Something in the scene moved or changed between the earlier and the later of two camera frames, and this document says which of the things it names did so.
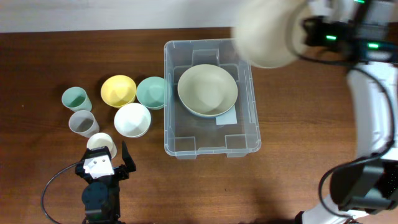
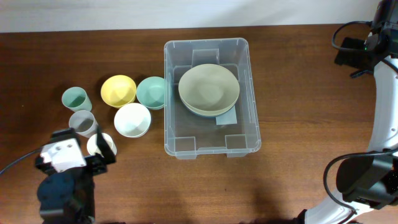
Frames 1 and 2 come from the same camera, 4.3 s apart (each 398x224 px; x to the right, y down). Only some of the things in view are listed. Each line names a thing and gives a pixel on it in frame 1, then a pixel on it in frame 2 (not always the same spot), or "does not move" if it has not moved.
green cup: x=75 y=99 does not move
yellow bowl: x=118 y=90 does not move
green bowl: x=150 y=92 does not move
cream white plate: x=268 y=33 → x=209 y=87
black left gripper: x=121 y=170 → x=106 y=152
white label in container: x=228 y=118 does not move
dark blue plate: x=214 y=116 does not move
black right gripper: x=311 y=26 → x=348 y=58
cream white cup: x=101 y=139 does not move
